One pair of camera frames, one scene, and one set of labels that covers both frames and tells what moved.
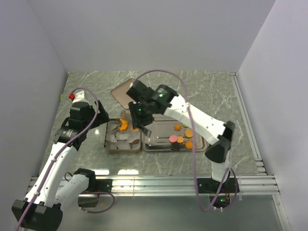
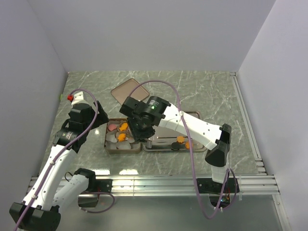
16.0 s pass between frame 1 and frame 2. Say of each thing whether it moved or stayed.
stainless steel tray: stayed
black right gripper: moved
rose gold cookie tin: stayed
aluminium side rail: stayed
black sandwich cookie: stayed
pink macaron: moved
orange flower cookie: stayed
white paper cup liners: stayed
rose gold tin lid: stayed
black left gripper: stayed
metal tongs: moved
